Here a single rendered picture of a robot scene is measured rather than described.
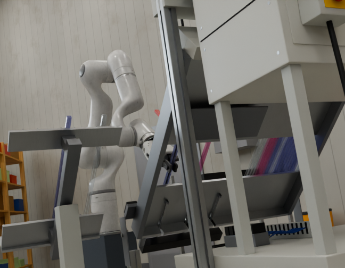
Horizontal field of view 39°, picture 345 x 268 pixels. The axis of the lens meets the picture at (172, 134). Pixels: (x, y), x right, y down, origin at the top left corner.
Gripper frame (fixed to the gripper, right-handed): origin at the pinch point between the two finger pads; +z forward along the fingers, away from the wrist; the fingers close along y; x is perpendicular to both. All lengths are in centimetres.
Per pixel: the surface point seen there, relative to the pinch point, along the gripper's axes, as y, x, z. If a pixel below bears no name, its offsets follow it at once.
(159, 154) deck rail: -9.9, -10.0, 8.9
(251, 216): 40.1, 25.9, 1.7
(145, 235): -6.8, 26.0, 2.7
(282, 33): -10, -60, 51
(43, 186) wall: 136, 449, -707
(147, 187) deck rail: -10.0, 4.6, 4.6
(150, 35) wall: 253, 101, -565
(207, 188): 16.0, 9.9, 1.6
